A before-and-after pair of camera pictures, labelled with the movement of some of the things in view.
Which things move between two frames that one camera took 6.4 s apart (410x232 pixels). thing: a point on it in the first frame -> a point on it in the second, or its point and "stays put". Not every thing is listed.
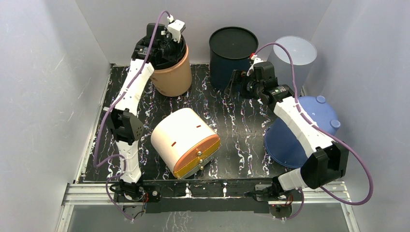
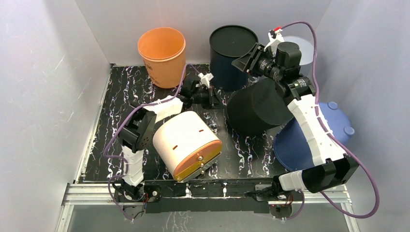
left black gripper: (179, 52) -> (212, 101)
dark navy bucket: (230, 48) stays put
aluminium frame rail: (329, 193) stays put
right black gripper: (242, 81) -> (254, 60)
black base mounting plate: (205, 196) stays put
